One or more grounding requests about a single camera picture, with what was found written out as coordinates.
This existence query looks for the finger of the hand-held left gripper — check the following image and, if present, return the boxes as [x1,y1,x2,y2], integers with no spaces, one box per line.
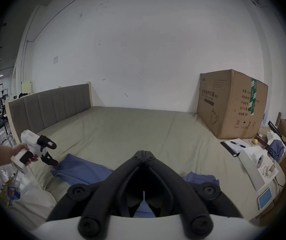
[37,134,57,151]
[40,151,59,167]

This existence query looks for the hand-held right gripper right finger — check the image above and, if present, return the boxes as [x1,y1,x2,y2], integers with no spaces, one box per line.
[144,150,243,239]

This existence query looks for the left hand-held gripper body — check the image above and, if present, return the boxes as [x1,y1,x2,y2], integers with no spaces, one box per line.
[10,129,46,174]

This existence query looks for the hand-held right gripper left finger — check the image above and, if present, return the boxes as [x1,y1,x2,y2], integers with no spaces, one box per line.
[46,150,146,239]

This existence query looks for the person's left hand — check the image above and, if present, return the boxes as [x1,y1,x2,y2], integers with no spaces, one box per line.
[10,143,39,166]

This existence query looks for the blue shirt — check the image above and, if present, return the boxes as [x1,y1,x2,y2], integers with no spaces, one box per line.
[50,153,220,219]

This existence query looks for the grey padded headboard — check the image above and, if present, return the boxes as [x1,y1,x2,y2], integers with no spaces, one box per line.
[5,82,94,145]

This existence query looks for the white pillow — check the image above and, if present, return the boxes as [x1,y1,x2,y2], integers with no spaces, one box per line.
[8,181,58,228]

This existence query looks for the white notebook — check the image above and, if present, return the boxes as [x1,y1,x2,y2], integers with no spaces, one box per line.
[220,138,254,158]

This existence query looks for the bed with beige sheet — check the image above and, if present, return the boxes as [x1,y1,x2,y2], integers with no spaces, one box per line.
[8,106,279,232]

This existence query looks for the white open box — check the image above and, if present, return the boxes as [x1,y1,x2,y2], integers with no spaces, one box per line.
[237,146,286,192]

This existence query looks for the white phone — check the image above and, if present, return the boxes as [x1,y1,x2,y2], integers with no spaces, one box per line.
[256,187,275,211]

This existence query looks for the large brown cardboard carton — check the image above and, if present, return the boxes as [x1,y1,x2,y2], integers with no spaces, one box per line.
[196,69,269,140]

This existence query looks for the blue bundled cloth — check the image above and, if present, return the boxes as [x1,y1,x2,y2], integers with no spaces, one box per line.
[267,139,286,164]

